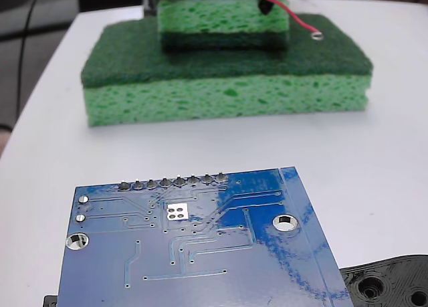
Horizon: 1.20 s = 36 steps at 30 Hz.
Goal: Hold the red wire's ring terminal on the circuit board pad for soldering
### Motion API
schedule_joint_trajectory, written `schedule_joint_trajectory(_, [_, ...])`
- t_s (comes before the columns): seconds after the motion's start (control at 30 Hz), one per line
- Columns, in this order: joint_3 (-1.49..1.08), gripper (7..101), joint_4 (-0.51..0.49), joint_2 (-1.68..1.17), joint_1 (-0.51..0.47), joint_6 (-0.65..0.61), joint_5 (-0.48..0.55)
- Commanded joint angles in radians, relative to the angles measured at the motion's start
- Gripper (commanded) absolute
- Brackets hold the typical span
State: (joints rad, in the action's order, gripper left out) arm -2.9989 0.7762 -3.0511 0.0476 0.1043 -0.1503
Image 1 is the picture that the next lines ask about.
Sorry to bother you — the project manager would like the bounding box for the large green sponge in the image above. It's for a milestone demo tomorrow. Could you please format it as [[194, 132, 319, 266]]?
[[80, 13, 374, 128]]

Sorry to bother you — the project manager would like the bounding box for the black cable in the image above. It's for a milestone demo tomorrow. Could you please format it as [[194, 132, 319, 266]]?
[[14, 0, 44, 122]]

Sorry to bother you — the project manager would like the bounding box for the black plastic bracket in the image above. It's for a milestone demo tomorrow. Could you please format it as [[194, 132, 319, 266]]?
[[42, 253, 428, 307]]

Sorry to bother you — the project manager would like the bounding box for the small green sponge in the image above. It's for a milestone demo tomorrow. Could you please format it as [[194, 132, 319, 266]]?
[[156, 0, 290, 52]]

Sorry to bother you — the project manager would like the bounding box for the blue circuit board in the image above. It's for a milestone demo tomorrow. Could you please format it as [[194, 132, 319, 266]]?
[[56, 166, 354, 307]]

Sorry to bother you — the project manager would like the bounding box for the red wire with metal loop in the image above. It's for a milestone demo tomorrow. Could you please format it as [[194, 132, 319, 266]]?
[[262, 0, 324, 41]]

